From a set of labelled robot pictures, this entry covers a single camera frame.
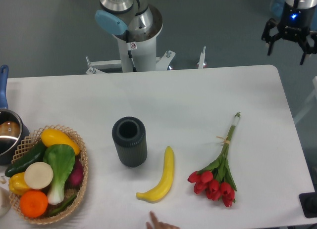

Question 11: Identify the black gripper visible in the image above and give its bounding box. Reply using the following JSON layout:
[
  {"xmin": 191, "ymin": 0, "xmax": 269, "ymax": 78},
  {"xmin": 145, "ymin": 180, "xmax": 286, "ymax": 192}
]
[{"xmin": 261, "ymin": 0, "xmax": 317, "ymax": 66}]

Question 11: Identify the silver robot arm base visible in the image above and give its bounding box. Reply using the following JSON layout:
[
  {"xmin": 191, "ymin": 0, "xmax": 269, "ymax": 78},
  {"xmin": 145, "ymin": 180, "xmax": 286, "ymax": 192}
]
[{"xmin": 95, "ymin": 0, "xmax": 163, "ymax": 43}]

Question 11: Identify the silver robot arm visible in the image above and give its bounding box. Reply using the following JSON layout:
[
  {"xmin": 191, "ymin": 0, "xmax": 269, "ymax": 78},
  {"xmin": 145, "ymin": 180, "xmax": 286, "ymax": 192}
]
[{"xmin": 261, "ymin": 0, "xmax": 317, "ymax": 65}]

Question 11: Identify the person's hand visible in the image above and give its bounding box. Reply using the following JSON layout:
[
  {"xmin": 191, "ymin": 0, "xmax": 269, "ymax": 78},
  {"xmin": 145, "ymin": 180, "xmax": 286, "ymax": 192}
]
[{"xmin": 146, "ymin": 211, "xmax": 180, "ymax": 229}]

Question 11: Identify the red tulip bouquet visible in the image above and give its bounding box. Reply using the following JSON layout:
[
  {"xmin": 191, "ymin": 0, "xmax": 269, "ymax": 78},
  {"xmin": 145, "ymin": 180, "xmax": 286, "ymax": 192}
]
[{"xmin": 187, "ymin": 112, "xmax": 241, "ymax": 208}]

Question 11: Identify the black device at edge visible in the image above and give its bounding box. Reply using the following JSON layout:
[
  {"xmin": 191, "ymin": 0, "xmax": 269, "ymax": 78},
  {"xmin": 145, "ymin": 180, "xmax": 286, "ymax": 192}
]
[{"xmin": 299, "ymin": 192, "xmax": 317, "ymax": 218}]

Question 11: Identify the dark grey ribbed vase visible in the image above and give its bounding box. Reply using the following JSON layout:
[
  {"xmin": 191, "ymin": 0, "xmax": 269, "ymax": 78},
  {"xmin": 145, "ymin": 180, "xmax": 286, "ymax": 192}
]
[{"xmin": 112, "ymin": 116, "xmax": 148, "ymax": 167}]

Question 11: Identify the yellow banana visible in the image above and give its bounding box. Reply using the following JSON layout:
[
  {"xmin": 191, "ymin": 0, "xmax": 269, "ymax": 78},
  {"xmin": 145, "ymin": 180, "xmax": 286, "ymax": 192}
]
[{"xmin": 136, "ymin": 146, "xmax": 175, "ymax": 203}]

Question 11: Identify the green bok choy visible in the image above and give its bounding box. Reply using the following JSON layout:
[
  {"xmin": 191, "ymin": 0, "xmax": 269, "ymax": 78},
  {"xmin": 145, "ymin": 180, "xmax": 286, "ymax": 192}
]
[{"xmin": 43, "ymin": 144, "xmax": 75, "ymax": 205}]

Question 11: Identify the yellow squash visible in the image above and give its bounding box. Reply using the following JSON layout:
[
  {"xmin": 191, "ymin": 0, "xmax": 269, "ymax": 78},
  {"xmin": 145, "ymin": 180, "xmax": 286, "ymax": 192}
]
[{"xmin": 41, "ymin": 129, "xmax": 81, "ymax": 155}]

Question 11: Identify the woven wicker basket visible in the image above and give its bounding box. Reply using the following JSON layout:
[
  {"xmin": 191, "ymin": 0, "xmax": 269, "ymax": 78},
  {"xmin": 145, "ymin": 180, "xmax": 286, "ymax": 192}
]
[{"xmin": 9, "ymin": 125, "xmax": 88, "ymax": 225}]

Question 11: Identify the dark green cucumber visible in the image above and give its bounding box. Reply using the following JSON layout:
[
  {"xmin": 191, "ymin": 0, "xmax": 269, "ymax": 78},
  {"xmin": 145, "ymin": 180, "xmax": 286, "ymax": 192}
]
[{"xmin": 5, "ymin": 140, "xmax": 47, "ymax": 178}]

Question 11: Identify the green chili pepper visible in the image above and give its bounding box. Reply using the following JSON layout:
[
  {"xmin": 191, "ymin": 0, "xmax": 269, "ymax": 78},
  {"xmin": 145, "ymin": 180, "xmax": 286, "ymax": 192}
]
[{"xmin": 47, "ymin": 194, "xmax": 77, "ymax": 217}]

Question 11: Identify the orange fruit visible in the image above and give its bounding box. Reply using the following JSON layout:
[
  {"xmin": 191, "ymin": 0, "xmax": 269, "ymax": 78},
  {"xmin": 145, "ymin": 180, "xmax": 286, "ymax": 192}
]
[{"xmin": 19, "ymin": 190, "xmax": 48, "ymax": 218}]

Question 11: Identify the yellow bell pepper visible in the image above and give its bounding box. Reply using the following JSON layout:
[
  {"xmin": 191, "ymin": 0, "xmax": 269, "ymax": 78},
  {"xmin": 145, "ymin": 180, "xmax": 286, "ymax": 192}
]
[{"xmin": 9, "ymin": 172, "xmax": 31, "ymax": 196}]

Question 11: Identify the white object at left edge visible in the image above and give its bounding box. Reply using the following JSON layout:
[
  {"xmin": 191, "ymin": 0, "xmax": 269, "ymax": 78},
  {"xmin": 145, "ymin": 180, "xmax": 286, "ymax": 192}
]
[{"xmin": 0, "ymin": 176, "xmax": 11, "ymax": 217}]

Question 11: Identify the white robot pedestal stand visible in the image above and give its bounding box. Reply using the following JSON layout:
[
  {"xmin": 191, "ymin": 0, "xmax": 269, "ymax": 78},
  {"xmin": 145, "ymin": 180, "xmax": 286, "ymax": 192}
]
[{"xmin": 85, "ymin": 28, "xmax": 208, "ymax": 75}]

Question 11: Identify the blue handled saucepan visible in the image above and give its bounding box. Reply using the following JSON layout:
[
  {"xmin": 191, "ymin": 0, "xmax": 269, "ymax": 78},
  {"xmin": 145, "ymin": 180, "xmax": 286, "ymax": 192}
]
[{"xmin": 0, "ymin": 65, "xmax": 29, "ymax": 165}]

